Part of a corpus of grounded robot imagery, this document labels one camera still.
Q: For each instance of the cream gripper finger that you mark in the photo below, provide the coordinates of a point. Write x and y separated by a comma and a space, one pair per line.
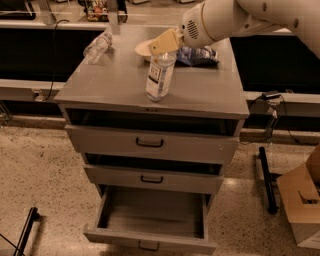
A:
169, 41

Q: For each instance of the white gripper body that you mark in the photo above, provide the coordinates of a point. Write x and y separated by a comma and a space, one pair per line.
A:
194, 26

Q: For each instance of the clear plastic bottle white cap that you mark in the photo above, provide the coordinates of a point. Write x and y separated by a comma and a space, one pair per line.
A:
159, 75

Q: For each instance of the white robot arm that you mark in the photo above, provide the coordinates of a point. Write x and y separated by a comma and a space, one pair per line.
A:
213, 20

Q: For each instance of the crumpled clear plastic bottle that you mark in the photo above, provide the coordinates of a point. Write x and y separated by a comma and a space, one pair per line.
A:
97, 48

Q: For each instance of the grey drawer cabinet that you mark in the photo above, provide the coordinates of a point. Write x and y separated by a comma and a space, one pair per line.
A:
118, 83

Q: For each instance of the grey top drawer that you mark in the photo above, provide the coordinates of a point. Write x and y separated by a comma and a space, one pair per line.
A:
154, 136

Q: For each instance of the grey drawer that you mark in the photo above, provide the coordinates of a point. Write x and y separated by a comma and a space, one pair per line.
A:
158, 174
152, 220
154, 136

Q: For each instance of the grey middle drawer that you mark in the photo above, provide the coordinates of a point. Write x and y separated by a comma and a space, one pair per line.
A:
158, 174

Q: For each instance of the grey bottom drawer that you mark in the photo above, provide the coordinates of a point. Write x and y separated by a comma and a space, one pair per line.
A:
152, 220

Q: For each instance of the blue chip bag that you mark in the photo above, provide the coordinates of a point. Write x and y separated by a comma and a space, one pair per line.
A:
197, 56

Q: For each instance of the white paper bowl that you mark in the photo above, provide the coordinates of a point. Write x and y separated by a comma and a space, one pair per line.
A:
143, 50

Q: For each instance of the colourful snack box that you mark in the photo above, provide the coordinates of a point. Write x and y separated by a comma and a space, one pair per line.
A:
97, 10

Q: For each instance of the black power adapter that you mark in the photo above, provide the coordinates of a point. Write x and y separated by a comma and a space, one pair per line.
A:
270, 95

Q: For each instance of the black metal bar right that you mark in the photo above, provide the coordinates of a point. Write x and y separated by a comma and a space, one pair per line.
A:
272, 206

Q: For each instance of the black metal bar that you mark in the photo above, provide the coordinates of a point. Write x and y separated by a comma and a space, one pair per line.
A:
272, 206
33, 216

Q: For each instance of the brown cardboard box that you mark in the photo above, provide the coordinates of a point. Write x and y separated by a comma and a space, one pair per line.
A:
299, 190

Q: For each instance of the black metal bar left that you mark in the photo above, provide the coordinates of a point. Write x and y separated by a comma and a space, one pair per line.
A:
33, 216

